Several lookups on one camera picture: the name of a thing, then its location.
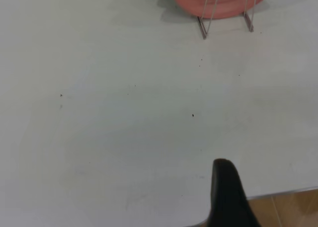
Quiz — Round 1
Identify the red plate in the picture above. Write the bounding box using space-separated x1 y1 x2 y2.
168 0 275 19

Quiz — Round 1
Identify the silver wire plate rack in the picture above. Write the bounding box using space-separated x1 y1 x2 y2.
197 0 257 40

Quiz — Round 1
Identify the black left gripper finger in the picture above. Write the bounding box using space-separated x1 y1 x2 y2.
206 158 261 227

